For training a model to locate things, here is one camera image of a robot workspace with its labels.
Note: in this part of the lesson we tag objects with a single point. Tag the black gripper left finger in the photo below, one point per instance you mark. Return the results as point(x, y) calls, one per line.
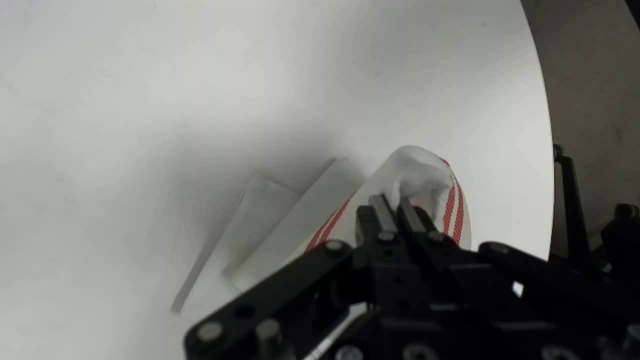
point(332, 281)

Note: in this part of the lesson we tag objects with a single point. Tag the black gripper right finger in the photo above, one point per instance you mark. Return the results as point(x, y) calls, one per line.
point(480, 281)

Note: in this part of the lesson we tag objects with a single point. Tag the white towel with red stripes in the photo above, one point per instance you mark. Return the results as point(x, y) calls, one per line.
point(280, 226)

